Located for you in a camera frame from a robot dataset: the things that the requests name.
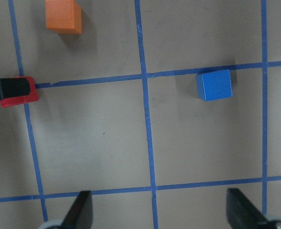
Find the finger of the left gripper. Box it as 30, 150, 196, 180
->
0, 78, 31, 101

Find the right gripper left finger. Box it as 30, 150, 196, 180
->
39, 190, 93, 229

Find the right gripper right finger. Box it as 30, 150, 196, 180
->
226, 188, 281, 229

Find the red wooden block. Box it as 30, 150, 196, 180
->
0, 76, 39, 107

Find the orange wooden block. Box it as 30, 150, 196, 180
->
45, 0, 82, 35

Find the blue wooden block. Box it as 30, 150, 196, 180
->
196, 70, 233, 101

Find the brown paper table mat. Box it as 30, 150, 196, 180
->
0, 0, 281, 229

